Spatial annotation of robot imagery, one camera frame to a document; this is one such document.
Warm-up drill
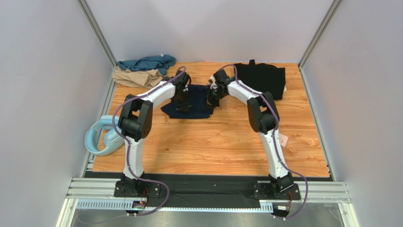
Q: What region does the navy blue t shirt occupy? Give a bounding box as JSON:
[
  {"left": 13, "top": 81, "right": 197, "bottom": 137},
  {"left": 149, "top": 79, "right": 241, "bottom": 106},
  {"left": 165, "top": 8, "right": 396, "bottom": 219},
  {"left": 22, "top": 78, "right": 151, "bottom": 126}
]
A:
[{"left": 160, "top": 85, "right": 214, "bottom": 119}]

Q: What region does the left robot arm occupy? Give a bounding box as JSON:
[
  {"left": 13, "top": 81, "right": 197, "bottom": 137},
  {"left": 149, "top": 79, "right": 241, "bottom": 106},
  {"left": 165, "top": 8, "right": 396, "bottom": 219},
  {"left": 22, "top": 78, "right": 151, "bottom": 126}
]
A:
[{"left": 118, "top": 71, "right": 191, "bottom": 181}]

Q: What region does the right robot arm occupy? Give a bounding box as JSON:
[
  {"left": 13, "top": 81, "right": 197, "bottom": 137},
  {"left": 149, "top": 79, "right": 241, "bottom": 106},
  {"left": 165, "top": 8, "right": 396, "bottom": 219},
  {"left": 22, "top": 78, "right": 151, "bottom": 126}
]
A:
[{"left": 205, "top": 72, "right": 290, "bottom": 180}]

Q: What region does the teal blue t shirt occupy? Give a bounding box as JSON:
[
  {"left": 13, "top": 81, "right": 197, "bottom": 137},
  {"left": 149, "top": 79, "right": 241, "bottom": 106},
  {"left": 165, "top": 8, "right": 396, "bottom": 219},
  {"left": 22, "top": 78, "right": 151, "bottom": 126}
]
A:
[{"left": 117, "top": 54, "right": 176, "bottom": 76}]

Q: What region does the beige t shirt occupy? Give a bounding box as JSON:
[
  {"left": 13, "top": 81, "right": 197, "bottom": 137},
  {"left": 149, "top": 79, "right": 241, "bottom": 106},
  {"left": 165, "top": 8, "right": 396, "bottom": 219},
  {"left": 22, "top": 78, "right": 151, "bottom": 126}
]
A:
[{"left": 112, "top": 66, "right": 168, "bottom": 89}]

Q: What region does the folded black t shirt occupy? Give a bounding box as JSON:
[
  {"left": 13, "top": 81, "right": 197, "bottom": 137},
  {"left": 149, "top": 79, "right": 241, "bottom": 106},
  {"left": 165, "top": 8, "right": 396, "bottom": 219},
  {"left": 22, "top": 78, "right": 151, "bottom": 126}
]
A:
[{"left": 235, "top": 60, "right": 286, "bottom": 100}]

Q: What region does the light blue round device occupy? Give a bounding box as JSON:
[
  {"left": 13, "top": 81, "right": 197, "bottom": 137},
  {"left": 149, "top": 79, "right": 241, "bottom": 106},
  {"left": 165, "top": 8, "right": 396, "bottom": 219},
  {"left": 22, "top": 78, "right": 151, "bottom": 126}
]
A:
[{"left": 84, "top": 115, "right": 125, "bottom": 156}]

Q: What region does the white cube adapter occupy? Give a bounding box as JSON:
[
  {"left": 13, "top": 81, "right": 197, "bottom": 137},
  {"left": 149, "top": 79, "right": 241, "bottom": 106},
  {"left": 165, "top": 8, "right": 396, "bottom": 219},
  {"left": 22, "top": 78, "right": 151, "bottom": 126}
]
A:
[{"left": 279, "top": 133, "right": 289, "bottom": 148}]

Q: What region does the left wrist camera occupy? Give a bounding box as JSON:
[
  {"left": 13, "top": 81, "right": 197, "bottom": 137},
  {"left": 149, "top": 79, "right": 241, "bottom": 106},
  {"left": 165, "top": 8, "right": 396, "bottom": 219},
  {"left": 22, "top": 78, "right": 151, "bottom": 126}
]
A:
[{"left": 177, "top": 72, "right": 192, "bottom": 91}]

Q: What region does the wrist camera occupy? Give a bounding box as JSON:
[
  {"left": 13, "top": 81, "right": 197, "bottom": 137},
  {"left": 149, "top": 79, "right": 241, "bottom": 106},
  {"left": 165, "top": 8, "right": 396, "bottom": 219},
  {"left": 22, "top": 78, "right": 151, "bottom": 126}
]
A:
[
  {"left": 177, "top": 72, "right": 192, "bottom": 91},
  {"left": 209, "top": 70, "right": 233, "bottom": 89}
]

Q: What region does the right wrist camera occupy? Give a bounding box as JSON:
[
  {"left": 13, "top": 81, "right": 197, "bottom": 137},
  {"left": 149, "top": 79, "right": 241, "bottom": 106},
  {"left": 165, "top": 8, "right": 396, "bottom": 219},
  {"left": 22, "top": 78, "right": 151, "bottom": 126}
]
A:
[{"left": 209, "top": 70, "right": 233, "bottom": 89}]

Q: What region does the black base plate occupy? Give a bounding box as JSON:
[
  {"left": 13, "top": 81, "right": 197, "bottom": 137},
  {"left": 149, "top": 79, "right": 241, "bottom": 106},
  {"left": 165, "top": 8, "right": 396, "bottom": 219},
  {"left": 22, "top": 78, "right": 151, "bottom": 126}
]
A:
[{"left": 83, "top": 171, "right": 334, "bottom": 209}]

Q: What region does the left aluminium corner post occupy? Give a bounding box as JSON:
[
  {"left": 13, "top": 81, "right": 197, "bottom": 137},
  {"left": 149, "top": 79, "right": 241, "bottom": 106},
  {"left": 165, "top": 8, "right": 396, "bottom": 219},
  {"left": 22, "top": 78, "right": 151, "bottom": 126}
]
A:
[{"left": 77, "top": 0, "right": 117, "bottom": 68}]

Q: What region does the aluminium corner post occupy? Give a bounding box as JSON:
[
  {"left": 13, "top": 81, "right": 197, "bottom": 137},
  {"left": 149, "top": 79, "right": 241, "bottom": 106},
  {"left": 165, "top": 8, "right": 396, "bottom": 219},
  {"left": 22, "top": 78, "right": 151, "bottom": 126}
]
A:
[
  {"left": 77, "top": 0, "right": 117, "bottom": 68},
  {"left": 298, "top": 0, "right": 343, "bottom": 70}
]

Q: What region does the right aluminium corner post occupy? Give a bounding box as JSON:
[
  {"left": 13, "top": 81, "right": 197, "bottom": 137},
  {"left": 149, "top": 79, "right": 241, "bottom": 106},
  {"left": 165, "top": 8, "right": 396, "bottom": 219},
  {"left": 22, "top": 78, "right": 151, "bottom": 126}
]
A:
[{"left": 298, "top": 0, "right": 343, "bottom": 70}]

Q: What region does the aluminium front rail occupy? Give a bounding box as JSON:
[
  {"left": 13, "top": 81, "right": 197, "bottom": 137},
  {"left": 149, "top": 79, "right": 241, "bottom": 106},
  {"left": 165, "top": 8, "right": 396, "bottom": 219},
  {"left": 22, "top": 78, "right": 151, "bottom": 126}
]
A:
[{"left": 57, "top": 174, "right": 359, "bottom": 227}]

